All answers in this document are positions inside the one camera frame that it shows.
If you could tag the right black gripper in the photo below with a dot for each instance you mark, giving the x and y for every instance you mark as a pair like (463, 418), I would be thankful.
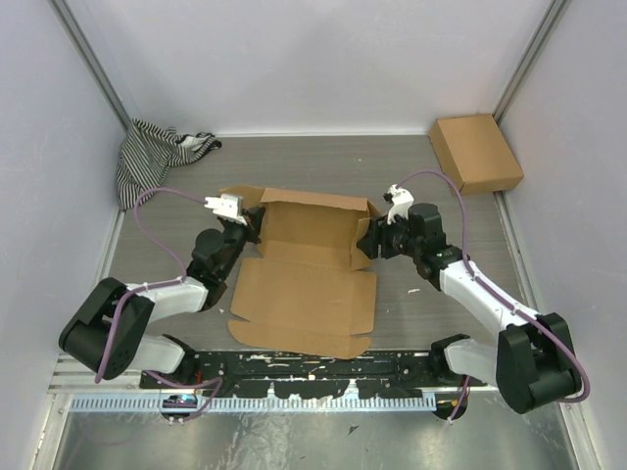
(384, 232)

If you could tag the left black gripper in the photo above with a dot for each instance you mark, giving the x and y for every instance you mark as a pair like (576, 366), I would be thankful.
(256, 215)

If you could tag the brown cardboard box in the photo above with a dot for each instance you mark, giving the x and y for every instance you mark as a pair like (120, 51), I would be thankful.
(473, 153)
(310, 290)

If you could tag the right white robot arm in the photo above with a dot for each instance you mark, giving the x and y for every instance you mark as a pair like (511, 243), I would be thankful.
(504, 318)

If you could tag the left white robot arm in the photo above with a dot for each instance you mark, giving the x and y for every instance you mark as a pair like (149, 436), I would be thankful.
(108, 334)

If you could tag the folded brown cardboard box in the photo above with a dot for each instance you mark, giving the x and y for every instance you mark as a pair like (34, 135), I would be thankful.
(473, 153)

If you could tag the striped black white cloth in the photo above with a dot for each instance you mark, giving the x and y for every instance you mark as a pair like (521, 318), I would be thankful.
(148, 152)

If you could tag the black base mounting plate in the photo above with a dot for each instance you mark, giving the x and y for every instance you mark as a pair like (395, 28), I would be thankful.
(375, 374)

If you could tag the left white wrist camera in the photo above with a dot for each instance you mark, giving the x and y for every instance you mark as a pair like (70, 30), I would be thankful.
(227, 206)

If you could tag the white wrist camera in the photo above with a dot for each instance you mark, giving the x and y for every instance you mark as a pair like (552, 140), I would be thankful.
(227, 206)
(400, 200)

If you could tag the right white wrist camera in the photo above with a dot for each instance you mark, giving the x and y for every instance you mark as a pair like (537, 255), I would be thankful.
(400, 200)

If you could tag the aluminium frame rail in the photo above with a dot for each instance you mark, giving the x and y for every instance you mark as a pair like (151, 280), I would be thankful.
(70, 374)

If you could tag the slotted grey cable duct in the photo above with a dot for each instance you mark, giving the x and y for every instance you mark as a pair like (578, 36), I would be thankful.
(163, 403)

